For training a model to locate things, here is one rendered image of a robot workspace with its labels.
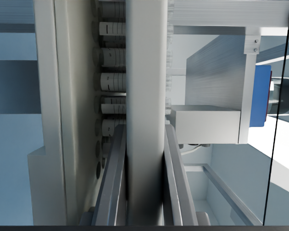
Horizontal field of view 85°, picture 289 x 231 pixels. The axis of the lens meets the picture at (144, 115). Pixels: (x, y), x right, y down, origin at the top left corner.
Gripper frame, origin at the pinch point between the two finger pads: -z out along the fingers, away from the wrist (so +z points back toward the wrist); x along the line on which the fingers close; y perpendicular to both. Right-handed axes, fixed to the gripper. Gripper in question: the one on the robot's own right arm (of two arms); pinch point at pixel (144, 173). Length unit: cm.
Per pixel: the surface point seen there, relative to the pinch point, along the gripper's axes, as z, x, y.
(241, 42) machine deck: -46, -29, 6
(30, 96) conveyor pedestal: -45, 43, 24
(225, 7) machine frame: -40.8, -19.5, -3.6
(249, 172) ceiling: -142, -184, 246
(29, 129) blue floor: -95, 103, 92
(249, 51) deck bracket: -41, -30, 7
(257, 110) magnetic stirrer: -35, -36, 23
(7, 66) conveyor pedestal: -51, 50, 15
